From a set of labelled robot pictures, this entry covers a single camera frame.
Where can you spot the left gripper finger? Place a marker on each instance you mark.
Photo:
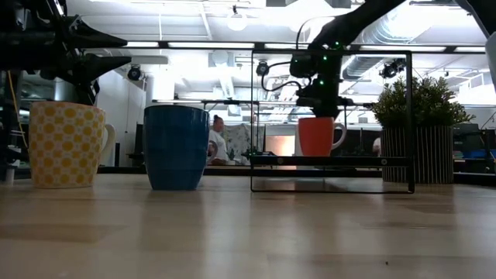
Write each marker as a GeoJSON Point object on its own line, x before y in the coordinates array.
{"type": "Point", "coordinates": [97, 38]}
{"type": "Point", "coordinates": [100, 64]}

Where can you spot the clear blue mug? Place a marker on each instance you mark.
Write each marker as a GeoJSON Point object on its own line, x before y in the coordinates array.
{"type": "Point", "coordinates": [66, 147]}

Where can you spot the blue ceramic mug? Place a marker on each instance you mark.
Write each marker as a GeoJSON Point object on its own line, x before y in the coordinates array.
{"type": "Point", "coordinates": [174, 147]}

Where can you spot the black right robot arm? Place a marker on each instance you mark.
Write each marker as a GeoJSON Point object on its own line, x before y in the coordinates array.
{"type": "Point", "coordinates": [348, 23]}

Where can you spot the black ceiling spotlight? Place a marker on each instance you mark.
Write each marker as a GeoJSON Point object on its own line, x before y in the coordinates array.
{"type": "Point", "coordinates": [391, 69]}
{"type": "Point", "coordinates": [262, 68]}
{"type": "Point", "coordinates": [134, 73]}

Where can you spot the long ceiling light strip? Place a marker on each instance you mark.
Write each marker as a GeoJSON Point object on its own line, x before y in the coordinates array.
{"type": "Point", "coordinates": [141, 44]}
{"type": "Point", "coordinates": [211, 45]}
{"type": "Point", "coordinates": [283, 45]}
{"type": "Point", "coordinates": [470, 49]}
{"type": "Point", "coordinates": [403, 49]}

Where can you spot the black background screen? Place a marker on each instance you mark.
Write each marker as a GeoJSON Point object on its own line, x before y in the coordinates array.
{"type": "Point", "coordinates": [138, 139]}

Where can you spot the potted plant striped pot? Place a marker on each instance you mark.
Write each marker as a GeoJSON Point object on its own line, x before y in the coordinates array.
{"type": "Point", "coordinates": [418, 155]}

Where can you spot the person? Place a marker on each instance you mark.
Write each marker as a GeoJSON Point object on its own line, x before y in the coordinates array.
{"type": "Point", "coordinates": [219, 147]}

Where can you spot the round white pendant lamp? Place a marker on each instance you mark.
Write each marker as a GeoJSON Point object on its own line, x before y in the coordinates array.
{"type": "Point", "coordinates": [237, 21]}

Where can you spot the blue storage bin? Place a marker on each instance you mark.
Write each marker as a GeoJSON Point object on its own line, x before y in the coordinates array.
{"type": "Point", "coordinates": [478, 154]}

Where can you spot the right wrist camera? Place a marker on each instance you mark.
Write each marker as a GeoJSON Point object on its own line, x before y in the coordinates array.
{"type": "Point", "coordinates": [304, 66]}

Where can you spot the silver ceiling duct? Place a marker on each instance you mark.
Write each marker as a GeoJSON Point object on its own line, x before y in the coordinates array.
{"type": "Point", "coordinates": [360, 67]}

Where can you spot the black table frame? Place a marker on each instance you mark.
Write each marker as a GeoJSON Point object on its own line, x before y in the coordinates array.
{"type": "Point", "coordinates": [155, 169]}

